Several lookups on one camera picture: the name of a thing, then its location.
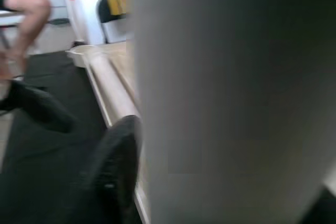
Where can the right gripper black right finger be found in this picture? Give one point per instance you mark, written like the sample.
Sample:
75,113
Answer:
323,208

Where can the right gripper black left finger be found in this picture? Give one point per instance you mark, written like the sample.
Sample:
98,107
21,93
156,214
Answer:
118,169

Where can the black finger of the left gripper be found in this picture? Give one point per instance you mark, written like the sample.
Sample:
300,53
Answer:
39,103

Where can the white plastic children table top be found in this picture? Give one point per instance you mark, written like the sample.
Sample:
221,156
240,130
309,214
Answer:
78,54

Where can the black folding chair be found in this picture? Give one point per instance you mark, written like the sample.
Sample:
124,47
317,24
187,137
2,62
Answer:
105,11

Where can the white post with red stripe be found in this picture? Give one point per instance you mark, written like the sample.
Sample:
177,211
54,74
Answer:
78,24

